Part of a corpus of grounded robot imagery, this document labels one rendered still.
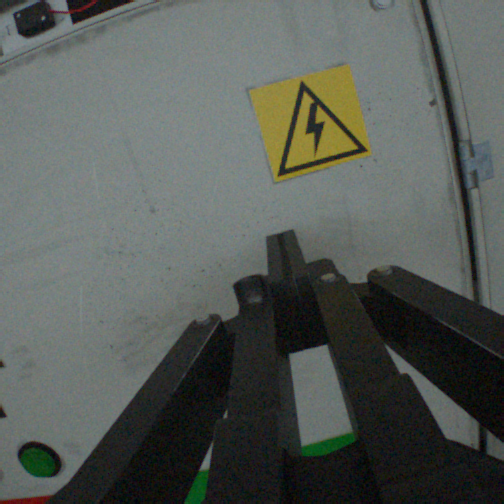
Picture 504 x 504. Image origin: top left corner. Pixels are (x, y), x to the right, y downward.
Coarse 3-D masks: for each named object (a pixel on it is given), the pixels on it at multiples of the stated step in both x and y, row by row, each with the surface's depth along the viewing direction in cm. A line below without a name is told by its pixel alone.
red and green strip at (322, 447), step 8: (352, 432) 26; (328, 440) 26; (336, 440) 26; (344, 440) 26; (352, 440) 26; (304, 448) 26; (312, 448) 26; (320, 448) 26; (328, 448) 26; (336, 448) 26; (200, 472) 26; (200, 480) 26; (192, 488) 27; (200, 488) 27; (48, 496) 27; (192, 496) 27; (200, 496) 27
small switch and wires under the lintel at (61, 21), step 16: (32, 0) 42; (48, 0) 42; (64, 0) 42; (96, 0) 41; (0, 16) 42; (16, 16) 40; (32, 16) 41; (48, 16) 41; (64, 16) 43; (0, 32) 42; (16, 32) 43; (32, 32) 42; (48, 32) 43; (16, 48) 43
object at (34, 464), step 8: (24, 448) 25; (32, 448) 25; (40, 448) 25; (48, 448) 25; (24, 456) 25; (32, 456) 25; (40, 456) 25; (48, 456) 25; (56, 456) 25; (24, 464) 25; (32, 464) 25; (40, 464) 25; (48, 464) 25; (56, 464) 26; (32, 472) 25; (40, 472) 25; (48, 472) 25; (56, 472) 26
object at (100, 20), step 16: (144, 0) 18; (160, 0) 18; (96, 16) 18; (112, 16) 18; (416, 16) 19; (64, 32) 19; (80, 32) 19; (32, 48) 19; (0, 64) 19; (432, 80) 20; (448, 144) 21; (448, 160) 21; (464, 256) 23; (464, 272) 23
